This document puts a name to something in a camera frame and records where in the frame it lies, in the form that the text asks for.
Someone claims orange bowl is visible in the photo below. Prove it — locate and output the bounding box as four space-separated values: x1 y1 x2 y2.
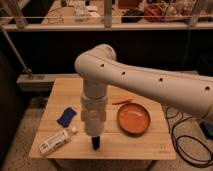
117 103 150 135

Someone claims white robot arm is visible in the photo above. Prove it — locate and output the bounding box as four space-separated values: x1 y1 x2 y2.
75 44 213 124

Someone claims dark box on floor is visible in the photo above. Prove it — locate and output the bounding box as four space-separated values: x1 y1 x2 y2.
199 122 213 140

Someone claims orange carrot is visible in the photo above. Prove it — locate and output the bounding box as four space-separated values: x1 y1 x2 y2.
112 96 133 105

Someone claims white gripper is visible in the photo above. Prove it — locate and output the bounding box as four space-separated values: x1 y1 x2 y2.
81 94 108 121

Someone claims blue sponge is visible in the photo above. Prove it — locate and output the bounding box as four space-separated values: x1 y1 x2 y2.
57 107 77 127

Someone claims white plastic bottle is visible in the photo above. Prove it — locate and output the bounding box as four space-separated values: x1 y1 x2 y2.
38 126 78 156

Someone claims wooden table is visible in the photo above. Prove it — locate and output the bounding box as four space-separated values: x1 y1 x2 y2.
29 78 176 160

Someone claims black floor cable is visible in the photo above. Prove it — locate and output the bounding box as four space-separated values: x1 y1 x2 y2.
165 105 213 169

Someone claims grey metal rail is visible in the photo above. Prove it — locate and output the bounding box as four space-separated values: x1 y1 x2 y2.
0 25 45 80

